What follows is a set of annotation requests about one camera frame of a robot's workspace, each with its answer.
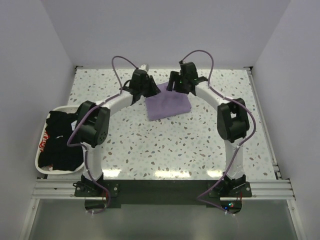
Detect purple t-shirt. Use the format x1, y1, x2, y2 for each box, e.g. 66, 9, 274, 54
145, 82, 192, 121

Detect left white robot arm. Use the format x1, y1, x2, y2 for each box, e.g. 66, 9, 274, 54
71, 64, 161, 197

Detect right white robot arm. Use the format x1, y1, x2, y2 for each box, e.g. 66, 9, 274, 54
166, 60, 250, 198

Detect white laundry basket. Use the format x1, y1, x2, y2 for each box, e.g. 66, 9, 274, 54
35, 105, 84, 175

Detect black clothes in basket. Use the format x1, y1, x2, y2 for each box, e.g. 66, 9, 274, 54
38, 110, 84, 171

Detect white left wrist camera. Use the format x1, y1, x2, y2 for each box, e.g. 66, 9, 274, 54
139, 64, 150, 72

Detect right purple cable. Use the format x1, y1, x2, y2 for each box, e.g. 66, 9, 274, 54
197, 49, 257, 213

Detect purple cable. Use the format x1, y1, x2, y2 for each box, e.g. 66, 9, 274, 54
66, 56, 141, 215
197, 49, 257, 213

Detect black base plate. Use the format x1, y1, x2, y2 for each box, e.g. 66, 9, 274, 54
73, 179, 253, 211

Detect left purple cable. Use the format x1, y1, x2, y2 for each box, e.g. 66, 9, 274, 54
66, 56, 141, 215

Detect aluminium rail frame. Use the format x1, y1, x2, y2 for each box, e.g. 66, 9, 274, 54
31, 66, 297, 201

